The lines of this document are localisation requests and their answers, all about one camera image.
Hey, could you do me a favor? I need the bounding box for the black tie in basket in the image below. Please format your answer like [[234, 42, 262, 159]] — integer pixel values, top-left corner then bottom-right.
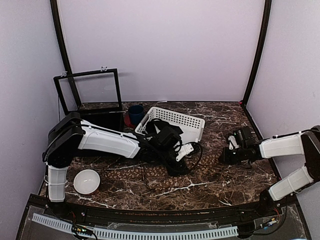
[[144, 118, 184, 139]]

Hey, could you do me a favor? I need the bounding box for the black glass-lid display box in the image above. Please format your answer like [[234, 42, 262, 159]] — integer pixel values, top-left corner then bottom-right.
[[53, 66, 124, 132]]

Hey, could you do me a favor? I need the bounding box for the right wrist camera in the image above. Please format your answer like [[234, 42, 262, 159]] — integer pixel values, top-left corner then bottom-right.
[[226, 133, 240, 150]]

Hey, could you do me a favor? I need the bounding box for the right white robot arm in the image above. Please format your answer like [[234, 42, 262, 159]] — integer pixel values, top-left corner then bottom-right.
[[218, 125, 320, 217]]

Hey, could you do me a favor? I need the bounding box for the red round coaster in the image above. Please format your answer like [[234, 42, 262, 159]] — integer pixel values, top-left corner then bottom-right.
[[124, 113, 136, 129]]

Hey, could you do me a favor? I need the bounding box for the brown floral patterned tie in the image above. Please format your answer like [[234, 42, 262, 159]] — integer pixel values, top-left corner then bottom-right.
[[100, 154, 225, 196]]

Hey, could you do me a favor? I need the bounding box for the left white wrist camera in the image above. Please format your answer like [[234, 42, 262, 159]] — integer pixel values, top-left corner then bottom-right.
[[175, 143, 194, 162]]

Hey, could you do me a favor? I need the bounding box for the white bowl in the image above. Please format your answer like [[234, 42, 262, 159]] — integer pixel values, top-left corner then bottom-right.
[[73, 169, 101, 195]]

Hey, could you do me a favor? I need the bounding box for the dark blue mug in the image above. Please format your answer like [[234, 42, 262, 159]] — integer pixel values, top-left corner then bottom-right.
[[128, 104, 145, 126]]

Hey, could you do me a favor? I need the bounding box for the black curved front rail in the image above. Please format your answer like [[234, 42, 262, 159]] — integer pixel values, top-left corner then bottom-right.
[[47, 186, 286, 227]]

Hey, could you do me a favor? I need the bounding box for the right black frame post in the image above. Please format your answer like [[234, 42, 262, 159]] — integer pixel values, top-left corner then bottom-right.
[[239, 0, 273, 107]]

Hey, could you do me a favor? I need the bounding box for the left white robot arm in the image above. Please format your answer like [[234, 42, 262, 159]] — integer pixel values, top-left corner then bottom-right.
[[42, 112, 189, 218]]

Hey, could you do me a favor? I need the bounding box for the left black frame post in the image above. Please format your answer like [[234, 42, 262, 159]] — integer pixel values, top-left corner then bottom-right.
[[50, 0, 82, 108]]

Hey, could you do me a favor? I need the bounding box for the white slotted cable duct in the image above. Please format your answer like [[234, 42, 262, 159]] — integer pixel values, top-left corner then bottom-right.
[[31, 213, 239, 240]]

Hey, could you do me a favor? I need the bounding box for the white perforated plastic basket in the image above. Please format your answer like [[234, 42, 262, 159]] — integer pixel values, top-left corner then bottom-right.
[[134, 106, 206, 144]]

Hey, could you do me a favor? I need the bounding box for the black frame post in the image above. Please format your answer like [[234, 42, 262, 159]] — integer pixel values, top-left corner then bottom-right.
[[239, 0, 273, 107], [50, 0, 82, 108]]

